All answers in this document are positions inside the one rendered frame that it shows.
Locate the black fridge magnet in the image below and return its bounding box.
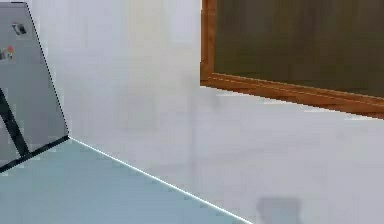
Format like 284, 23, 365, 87
12, 22, 28, 37

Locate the red and white fridge magnet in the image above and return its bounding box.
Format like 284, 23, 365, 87
0, 45, 16, 62

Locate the grey fridge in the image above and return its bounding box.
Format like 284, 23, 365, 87
0, 1, 70, 174

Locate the wooden framed window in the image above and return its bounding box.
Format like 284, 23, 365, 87
200, 0, 384, 120

